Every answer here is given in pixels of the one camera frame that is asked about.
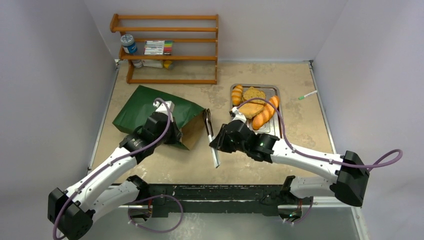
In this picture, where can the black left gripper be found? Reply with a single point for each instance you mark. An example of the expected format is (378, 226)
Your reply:
(176, 135)

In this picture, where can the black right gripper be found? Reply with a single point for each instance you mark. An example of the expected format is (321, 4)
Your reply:
(219, 137)

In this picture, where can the triangular orange fake pastry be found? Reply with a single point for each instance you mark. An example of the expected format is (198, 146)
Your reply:
(250, 110)

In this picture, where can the green brown paper bag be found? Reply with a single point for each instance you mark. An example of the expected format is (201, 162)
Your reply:
(188, 115)

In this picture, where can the silver metal tongs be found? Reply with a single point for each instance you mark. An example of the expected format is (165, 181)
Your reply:
(210, 134)

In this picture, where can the long orange fake baguette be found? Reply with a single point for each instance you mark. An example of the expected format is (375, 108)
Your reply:
(266, 114)

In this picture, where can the orange fake bread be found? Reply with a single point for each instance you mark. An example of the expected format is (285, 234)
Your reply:
(236, 95)

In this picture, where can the seeded fake bread slice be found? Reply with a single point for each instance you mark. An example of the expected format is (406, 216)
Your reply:
(253, 92)

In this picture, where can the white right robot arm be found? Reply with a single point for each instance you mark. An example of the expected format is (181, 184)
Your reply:
(343, 176)

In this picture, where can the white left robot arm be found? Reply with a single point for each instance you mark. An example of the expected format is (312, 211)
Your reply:
(74, 210)

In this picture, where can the silver metal tray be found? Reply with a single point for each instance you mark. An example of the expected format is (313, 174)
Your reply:
(272, 127)

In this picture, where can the white small box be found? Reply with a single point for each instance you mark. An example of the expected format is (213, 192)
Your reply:
(153, 63)

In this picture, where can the small grey jar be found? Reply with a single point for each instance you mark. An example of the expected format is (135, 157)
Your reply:
(137, 63)

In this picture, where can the yellow small bottle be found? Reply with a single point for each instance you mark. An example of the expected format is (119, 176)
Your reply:
(168, 64)

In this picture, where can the green white marker pen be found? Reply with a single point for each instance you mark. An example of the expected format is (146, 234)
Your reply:
(307, 95)

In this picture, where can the pack of coloured markers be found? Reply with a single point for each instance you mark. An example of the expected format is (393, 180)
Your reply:
(158, 47)

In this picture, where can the blue white jar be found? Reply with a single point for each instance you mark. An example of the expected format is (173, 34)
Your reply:
(128, 43)

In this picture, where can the orange wooden shelf rack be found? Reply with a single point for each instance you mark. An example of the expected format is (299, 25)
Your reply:
(116, 27)

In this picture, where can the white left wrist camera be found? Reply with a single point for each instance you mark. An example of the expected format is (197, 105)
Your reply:
(165, 107)

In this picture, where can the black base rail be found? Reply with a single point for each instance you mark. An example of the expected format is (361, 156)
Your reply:
(270, 200)

